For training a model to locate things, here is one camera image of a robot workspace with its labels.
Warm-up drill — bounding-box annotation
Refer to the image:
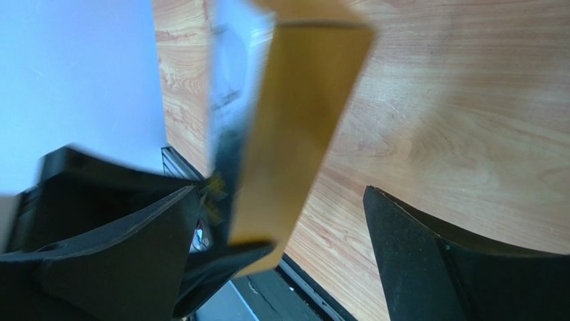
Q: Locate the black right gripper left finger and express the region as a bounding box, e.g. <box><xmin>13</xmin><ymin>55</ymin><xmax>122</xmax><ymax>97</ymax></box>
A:
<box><xmin>1</xmin><ymin>187</ymin><xmax>197</xmax><ymax>320</ymax></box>

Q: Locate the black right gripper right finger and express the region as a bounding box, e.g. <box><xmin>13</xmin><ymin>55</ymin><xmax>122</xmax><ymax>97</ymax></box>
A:
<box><xmin>363</xmin><ymin>186</ymin><xmax>569</xmax><ymax>320</ymax></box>

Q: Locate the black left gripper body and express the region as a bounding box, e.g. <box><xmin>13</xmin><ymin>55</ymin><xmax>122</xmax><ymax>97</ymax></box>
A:
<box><xmin>9</xmin><ymin>146</ymin><xmax>204</xmax><ymax>253</ymax></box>

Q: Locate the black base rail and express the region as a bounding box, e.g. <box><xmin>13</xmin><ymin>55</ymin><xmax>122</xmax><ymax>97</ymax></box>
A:
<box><xmin>160</xmin><ymin>146</ymin><xmax>357</xmax><ymax>321</ymax></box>

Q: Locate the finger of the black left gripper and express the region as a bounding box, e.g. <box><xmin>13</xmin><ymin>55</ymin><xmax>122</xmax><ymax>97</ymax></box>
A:
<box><xmin>173</xmin><ymin>241</ymin><xmax>274</xmax><ymax>318</ymax></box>

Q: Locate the silver gold toothpaste box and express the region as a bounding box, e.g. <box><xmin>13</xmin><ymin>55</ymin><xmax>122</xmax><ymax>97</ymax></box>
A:
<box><xmin>207</xmin><ymin>1</ymin><xmax>375</xmax><ymax>276</ymax></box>

